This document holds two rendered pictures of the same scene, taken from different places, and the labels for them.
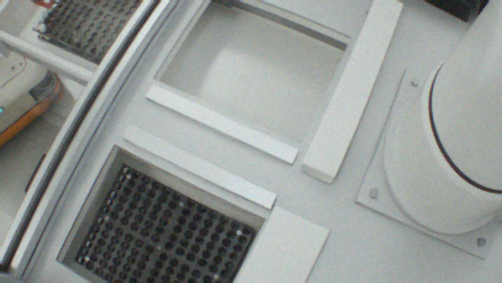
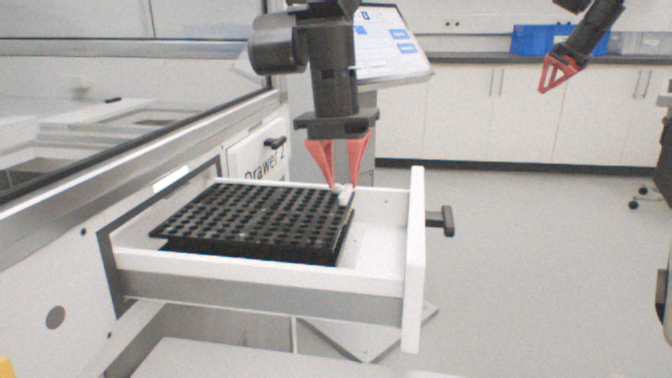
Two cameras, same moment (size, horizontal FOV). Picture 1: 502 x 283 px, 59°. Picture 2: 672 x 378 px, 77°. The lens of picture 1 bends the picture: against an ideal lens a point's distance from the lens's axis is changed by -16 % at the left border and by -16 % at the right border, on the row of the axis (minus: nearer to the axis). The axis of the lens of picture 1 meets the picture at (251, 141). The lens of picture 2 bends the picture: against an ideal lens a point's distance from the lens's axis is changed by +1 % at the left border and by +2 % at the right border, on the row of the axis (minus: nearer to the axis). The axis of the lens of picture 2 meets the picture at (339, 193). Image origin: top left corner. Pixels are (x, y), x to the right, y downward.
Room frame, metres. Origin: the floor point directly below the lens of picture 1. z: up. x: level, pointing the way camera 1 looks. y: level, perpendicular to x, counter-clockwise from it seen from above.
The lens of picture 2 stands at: (1.05, 0.22, 1.13)
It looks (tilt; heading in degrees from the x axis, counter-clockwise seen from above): 22 degrees down; 163
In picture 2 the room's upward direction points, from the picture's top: straight up
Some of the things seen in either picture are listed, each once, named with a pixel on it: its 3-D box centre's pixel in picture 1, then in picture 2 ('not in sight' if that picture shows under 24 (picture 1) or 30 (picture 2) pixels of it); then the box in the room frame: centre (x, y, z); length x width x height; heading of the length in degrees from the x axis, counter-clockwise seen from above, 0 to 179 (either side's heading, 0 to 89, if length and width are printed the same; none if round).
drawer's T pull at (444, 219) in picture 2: not in sight; (437, 219); (0.63, 0.47, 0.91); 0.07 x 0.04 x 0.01; 152
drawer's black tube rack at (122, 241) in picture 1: (162, 250); not in sight; (0.10, 0.14, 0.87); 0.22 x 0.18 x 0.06; 62
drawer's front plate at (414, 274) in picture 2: not in sight; (414, 240); (0.62, 0.45, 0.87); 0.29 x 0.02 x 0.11; 152
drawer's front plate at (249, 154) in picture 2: not in sight; (262, 156); (0.19, 0.31, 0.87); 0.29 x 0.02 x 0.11; 152
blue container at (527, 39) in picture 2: not in sight; (557, 39); (-1.80, 2.89, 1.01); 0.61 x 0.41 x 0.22; 66
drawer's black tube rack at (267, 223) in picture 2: not in sight; (265, 230); (0.53, 0.27, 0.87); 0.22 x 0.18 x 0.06; 62
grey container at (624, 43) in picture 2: not in sight; (640, 42); (-1.60, 3.51, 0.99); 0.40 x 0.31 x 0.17; 66
